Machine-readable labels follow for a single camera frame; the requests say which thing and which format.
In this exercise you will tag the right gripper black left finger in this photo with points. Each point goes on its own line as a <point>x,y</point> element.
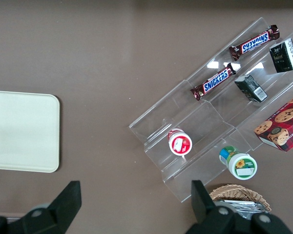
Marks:
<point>63,207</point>

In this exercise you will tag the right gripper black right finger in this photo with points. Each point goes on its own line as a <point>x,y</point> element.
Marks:
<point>205,209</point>

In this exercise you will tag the light wicker basket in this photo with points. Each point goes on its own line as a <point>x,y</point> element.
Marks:
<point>236,192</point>

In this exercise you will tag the beige plastic tray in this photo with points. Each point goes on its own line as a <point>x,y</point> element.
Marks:
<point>24,131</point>

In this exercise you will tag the aluminium foil container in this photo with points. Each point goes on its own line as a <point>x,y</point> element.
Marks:
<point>244,207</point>

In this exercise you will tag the green lidded yogurt cup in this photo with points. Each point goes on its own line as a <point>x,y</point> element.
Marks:
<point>243,167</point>

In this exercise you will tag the red lidded yogurt cup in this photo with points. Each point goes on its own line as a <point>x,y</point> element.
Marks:
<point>180,145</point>

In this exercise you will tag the clear acrylic step display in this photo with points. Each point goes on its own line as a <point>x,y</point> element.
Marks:
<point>210,122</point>

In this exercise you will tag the red tartan cookie box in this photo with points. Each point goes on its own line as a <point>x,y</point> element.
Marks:
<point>283,126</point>

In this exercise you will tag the snickers chocolate bar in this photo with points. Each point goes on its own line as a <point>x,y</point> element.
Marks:
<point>213,81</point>
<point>255,42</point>

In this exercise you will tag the small black white carton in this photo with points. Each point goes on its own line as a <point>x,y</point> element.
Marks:
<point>283,57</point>
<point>251,89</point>

